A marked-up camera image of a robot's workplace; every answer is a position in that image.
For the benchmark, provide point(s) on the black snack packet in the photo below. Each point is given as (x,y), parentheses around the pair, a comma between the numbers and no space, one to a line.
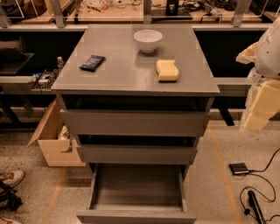
(92,63)

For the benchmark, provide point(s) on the white ceramic bowl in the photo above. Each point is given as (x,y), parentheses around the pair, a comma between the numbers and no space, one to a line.
(148,40)

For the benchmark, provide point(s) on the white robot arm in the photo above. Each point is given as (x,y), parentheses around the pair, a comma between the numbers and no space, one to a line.
(266,63)

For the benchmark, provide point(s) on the grey open bottom drawer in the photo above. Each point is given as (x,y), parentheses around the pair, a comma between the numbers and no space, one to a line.
(136,194)

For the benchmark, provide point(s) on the black patterned tray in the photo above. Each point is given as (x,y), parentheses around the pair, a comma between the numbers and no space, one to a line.
(46,79)

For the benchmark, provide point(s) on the yellow sponge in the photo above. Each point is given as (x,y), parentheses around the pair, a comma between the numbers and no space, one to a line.
(167,70)

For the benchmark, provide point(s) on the clear soap dispenser bottle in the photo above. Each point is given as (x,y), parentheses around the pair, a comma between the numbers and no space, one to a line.
(254,76)

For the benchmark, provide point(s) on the grey top drawer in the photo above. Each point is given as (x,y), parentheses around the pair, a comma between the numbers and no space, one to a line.
(135,123)

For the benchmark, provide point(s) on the small plastic bottle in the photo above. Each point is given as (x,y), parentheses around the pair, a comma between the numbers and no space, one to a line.
(60,63)

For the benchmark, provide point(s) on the white red sneaker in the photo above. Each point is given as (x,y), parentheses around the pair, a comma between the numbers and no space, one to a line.
(4,220)
(12,178)

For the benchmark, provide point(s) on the black handheld device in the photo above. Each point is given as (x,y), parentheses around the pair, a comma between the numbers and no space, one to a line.
(254,203)

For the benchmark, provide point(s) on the grey middle drawer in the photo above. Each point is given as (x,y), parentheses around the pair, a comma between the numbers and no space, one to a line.
(142,155)

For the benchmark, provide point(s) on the cardboard box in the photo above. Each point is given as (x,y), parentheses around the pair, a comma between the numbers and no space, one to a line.
(58,148)

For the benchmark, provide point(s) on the black wheeled cart leg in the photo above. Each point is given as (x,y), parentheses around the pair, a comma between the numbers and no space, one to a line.
(8,198)

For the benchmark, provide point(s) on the grey drawer cabinet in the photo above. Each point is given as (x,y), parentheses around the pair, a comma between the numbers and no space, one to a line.
(127,80)

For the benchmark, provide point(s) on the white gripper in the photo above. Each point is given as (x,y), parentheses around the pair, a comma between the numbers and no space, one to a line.
(270,59)

